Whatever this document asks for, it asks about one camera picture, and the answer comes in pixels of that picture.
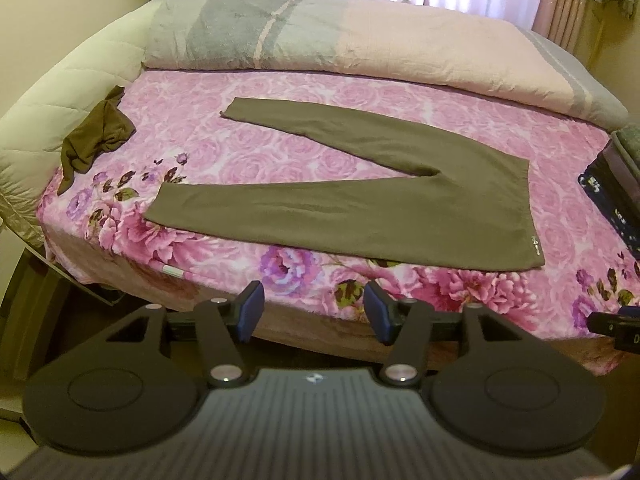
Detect brown bed base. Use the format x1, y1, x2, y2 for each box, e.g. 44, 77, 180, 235
45, 250, 626, 378

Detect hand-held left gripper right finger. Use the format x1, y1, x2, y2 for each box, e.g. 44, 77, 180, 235
364, 281, 521, 388

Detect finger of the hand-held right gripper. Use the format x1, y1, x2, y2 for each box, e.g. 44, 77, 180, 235
587, 304, 640, 352

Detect olive green pants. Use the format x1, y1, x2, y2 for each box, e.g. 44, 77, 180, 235
143, 96, 546, 272

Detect grey-green folded garment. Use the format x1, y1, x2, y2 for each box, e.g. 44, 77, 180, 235
612, 127, 640, 162

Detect grey and pink duvet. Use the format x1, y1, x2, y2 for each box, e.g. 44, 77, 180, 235
142, 0, 630, 128

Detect pink drape curtain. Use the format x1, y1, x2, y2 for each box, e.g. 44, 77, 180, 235
532, 0, 603, 58

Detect dark olive crumpled garment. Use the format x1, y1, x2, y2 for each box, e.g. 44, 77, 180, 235
56, 85, 137, 197

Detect dark grey folded garment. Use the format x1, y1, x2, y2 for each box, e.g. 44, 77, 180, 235
597, 145, 640, 198

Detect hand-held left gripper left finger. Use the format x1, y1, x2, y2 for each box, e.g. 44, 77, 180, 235
102, 280, 266, 388

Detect cream quilted headboard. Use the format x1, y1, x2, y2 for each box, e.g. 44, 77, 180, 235
0, 0, 171, 241

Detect navy printed folded garment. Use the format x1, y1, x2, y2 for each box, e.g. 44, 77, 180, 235
577, 160, 640, 252

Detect bed with pink floral sheet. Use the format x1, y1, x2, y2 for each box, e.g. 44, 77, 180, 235
36, 67, 640, 342

